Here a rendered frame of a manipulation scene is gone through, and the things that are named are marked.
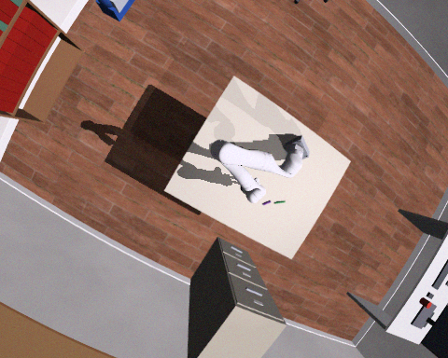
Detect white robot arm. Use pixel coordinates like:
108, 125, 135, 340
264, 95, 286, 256
210, 140, 303, 203

